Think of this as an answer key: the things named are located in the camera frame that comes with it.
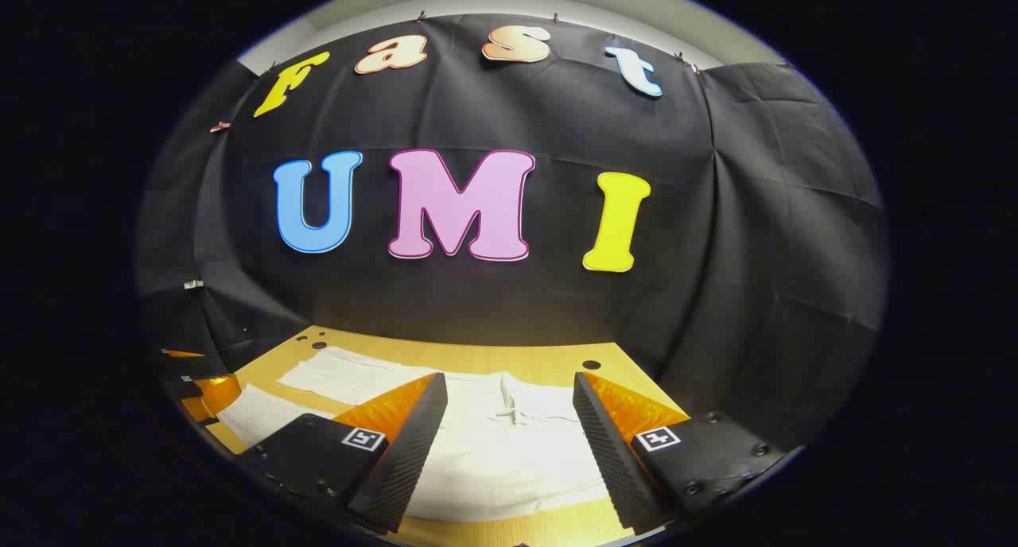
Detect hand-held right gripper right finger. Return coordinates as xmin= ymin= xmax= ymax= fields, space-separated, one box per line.
xmin=573 ymin=372 xmax=796 ymax=534

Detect white jeans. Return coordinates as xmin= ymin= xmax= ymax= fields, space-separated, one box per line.
xmin=216 ymin=345 xmax=613 ymax=524

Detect black backdrop cloth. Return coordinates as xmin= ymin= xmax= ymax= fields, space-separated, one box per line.
xmin=135 ymin=13 xmax=888 ymax=452

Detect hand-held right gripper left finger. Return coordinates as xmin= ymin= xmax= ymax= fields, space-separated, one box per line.
xmin=239 ymin=372 xmax=449 ymax=534

